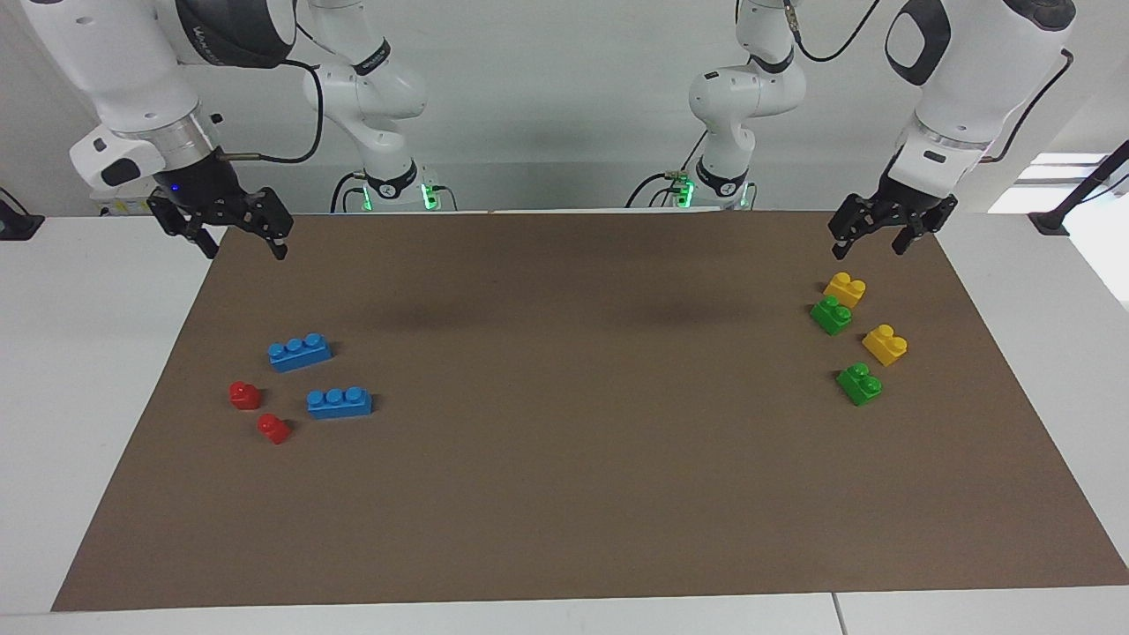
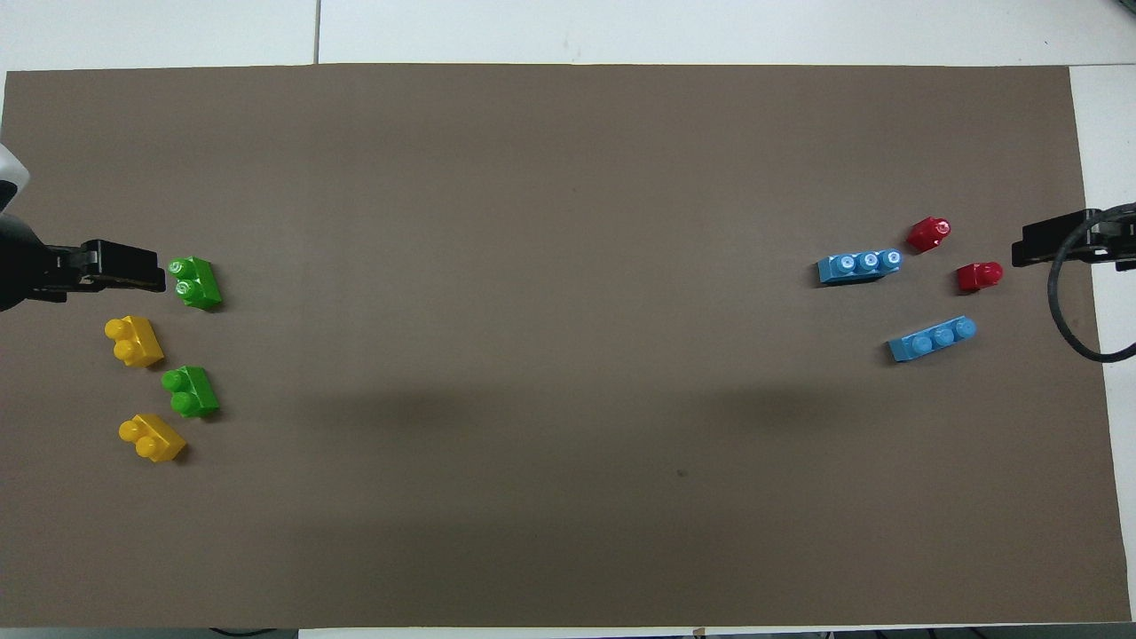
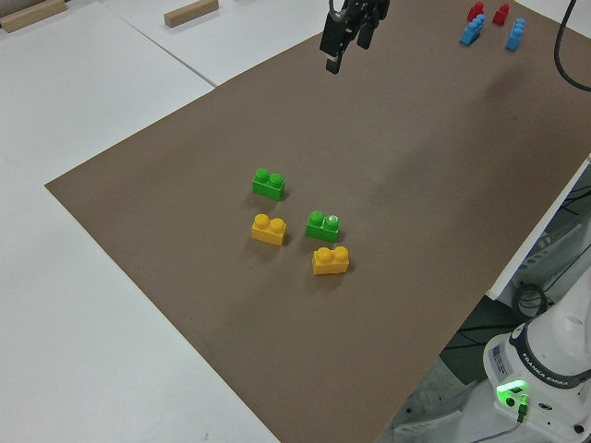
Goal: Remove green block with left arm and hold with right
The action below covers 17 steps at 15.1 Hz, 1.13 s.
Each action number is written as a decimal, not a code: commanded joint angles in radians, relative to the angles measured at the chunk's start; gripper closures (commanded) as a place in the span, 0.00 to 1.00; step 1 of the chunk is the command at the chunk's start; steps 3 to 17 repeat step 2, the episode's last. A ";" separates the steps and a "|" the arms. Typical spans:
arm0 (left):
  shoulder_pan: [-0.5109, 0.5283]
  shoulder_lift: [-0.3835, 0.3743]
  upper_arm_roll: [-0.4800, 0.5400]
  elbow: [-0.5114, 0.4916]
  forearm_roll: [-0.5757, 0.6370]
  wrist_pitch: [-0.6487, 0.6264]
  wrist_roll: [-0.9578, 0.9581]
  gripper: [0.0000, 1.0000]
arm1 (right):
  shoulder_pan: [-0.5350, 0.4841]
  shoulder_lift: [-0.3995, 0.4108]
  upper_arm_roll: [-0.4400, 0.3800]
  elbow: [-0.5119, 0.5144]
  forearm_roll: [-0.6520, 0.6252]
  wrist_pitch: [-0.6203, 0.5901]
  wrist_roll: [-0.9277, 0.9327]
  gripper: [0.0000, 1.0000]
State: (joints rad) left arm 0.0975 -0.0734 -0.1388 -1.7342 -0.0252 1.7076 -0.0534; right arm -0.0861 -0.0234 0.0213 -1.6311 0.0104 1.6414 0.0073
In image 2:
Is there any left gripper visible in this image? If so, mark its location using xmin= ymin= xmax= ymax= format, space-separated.
xmin=0 ymin=213 xmax=69 ymax=312

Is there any yellow two-stud block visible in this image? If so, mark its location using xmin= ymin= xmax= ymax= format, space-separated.
xmin=104 ymin=315 xmax=166 ymax=369
xmin=118 ymin=413 xmax=188 ymax=464

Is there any green two-stud block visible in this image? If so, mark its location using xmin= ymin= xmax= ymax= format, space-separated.
xmin=167 ymin=256 xmax=225 ymax=312
xmin=161 ymin=365 xmax=222 ymax=419

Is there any blue three-stud block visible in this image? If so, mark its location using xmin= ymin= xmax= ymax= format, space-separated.
xmin=816 ymin=248 xmax=904 ymax=287
xmin=887 ymin=316 xmax=978 ymax=364

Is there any red one-stud block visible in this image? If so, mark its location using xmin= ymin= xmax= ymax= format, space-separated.
xmin=956 ymin=261 xmax=1006 ymax=294
xmin=905 ymin=216 xmax=953 ymax=255

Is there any black cable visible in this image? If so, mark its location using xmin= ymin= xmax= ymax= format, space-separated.
xmin=1046 ymin=202 xmax=1136 ymax=365

